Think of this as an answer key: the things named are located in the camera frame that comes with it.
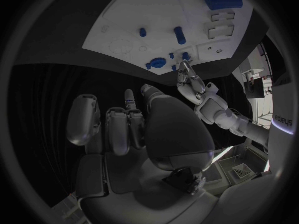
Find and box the long blue cylinder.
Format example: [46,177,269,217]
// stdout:
[173,26,187,45]

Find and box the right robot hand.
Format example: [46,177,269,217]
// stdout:
[66,84,220,224]

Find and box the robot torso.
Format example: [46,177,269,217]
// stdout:
[267,72,299,155]

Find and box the white cable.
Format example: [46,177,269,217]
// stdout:
[229,108,254,124]

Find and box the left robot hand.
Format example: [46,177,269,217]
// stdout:
[175,59,207,106]

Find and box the white task board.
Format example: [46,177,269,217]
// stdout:
[81,0,256,76]

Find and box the large blue cylinder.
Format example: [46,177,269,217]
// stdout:
[202,0,244,11]

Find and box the blue gear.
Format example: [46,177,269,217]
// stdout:
[149,57,168,69]

